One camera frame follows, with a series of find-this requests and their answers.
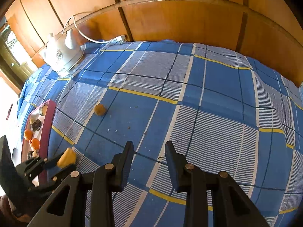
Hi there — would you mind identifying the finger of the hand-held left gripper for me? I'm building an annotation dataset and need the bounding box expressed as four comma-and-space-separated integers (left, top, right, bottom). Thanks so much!
15, 157, 59, 180
51, 164, 77, 183

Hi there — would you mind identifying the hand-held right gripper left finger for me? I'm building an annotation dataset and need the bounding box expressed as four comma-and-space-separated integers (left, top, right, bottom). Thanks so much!
27, 141, 134, 227

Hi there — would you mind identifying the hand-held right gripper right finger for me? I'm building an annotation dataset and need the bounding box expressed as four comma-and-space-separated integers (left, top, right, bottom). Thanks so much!
164, 141, 270, 227

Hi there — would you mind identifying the yellow peeled fruit piece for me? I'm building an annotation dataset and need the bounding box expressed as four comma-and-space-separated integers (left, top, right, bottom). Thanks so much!
56, 148, 77, 169

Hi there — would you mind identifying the white tray with pink rim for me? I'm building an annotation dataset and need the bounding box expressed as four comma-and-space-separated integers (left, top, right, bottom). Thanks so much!
21, 99, 57, 187

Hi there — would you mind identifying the person's left forearm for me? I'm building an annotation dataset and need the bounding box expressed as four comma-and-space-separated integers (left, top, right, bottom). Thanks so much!
0, 195, 31, 227

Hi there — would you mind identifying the blue plaid bed sheet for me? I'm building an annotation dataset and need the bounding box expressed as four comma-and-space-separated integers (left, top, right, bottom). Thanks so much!
16, 39, 303, 227

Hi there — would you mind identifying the white ceramic electric kettle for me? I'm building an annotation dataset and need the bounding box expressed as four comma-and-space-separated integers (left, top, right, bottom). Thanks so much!
42, 30, 84, 76

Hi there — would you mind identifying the wooden glass door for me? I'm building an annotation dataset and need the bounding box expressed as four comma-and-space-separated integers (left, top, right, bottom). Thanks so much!
0, 16, 34, 93

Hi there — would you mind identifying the white plug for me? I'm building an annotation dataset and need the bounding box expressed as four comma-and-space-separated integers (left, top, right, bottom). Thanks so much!
111, 35, 126, 45

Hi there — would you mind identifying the wooden wardrobe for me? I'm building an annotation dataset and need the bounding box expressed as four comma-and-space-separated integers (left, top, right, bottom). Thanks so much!
5, 0, 303, 88

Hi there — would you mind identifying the white power cable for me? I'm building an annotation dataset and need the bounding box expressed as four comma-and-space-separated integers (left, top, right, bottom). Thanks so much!
62, 13, 114, 43

